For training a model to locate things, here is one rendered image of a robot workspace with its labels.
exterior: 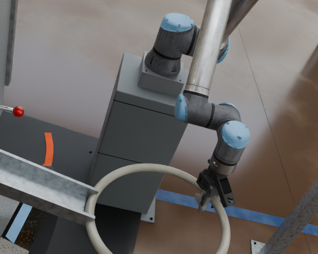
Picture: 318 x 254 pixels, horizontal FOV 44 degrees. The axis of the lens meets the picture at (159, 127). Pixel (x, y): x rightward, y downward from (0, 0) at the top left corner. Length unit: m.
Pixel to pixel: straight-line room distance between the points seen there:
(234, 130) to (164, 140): 0.86
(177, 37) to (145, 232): 1.19
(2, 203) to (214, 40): 0.88
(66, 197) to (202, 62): 0.63
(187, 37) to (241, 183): 1.49
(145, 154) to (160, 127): 0.20
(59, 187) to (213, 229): 1.51
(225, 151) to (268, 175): 2.02
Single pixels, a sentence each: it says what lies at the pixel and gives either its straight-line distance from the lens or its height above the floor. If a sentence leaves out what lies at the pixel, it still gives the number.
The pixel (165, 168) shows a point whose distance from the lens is 1.49.
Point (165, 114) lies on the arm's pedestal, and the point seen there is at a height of 0.79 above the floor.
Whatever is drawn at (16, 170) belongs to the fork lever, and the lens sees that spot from 1.32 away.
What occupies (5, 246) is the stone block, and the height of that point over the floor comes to 0.77.
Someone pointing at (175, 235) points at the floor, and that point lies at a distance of 2.51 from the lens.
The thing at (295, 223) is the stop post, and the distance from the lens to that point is 2.42.
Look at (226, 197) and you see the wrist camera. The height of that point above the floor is 1.00.
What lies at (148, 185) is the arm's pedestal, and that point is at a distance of 2.32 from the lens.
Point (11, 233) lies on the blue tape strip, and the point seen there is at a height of 0.78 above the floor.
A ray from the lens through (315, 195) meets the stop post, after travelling 2.27.
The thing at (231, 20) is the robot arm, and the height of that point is 1.35.
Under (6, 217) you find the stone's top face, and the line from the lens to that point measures 1.37.
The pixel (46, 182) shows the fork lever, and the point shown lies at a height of 0.91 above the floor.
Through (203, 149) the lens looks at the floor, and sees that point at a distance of 3.18.
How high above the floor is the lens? 1.91
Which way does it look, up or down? 37 degrees down
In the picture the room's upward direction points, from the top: 22 degrees clockwise
